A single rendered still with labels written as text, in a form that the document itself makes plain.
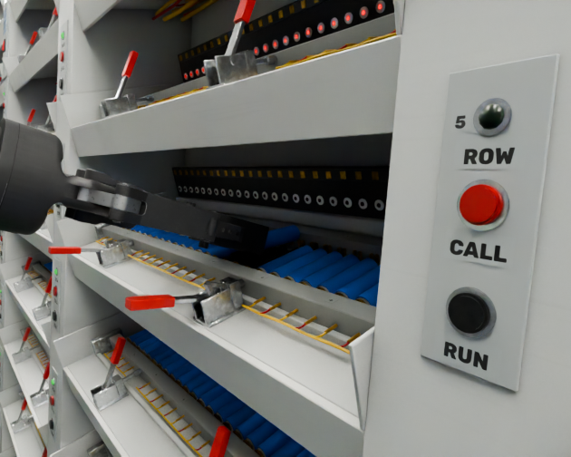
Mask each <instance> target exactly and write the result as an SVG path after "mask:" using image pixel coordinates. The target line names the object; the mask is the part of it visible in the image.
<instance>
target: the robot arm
mask: <svg viewBox="0 0 571 457"><path fill-rule="evenodd" d="M62 160H63V145H62V142H61V140H60V139H59V138H58V137H57V136H56V135H54V134H51V133H50V132H46V131H41V130H38V129H36V128H33V127H30V126H27V125H24V124H22V123H19V122H14V121H11V120H8V119H6V118H3V119H2V120H1V121H0V230H2V231H7V232H11V233H15V234H23V235H31V234H34V233H35V232H36V231H37V230H38V229H39V228H40V227H41V226H42V225H43V223H44V222H45V220H46V218H47V212H48V209H49V208H50V207H51V206H52V205H53V204H57V205H61V206H65V207H66V211H65V214H64V216H65V217H66V218H69V219H73V220H77V221H79V222H82V223H90V224H95V225H96V224H99V223H105V224H109V225H113V226H118V227H122V228H126V229H132V228H134V227H135V226H136V225H141V226H144V227H149V228H153V229H160V230H164V231H166V232H172V233H177V234H179V235H181V236H184V235H185V236H189V238H190V239H194V240H197V241H199V245H198V246H199V247H201V248H208V245H209V244H211V245H216V246H220V247H224V248H232V249H235V250H240V251H244V252H247V253H252V254H256V255H260V256H262V255H263V253H264V249H265V245H266V238H267V234H268V231H269V227H266V226H263V225H259V224H256V223H253V222H250V221H246V220H243V219H238V218H234V217H231V216H228V215H225V214H221V213H218V212H216V211H215V210H205V209H200V208H197V207H196V203H192V202H187V204H185V203H181V202H178V201H176V200H172V199H167V198H163V197H161V196H158V195H154V194H151V193H148V192H146V191H143V189H142V188H141V187H138V186H135V185H131V184H129V183H125V182H122V181H118V180H114V179H113V178H112V177H111V176H110V175H108V174H106V173H102V172H99V171H97V170H89V169H86V170H80V169H77V171H76V174H75V176H74V175H70V174H66V173H63V171H62V167H61V162H62ZM98 214H99V215H98Z"/></svg>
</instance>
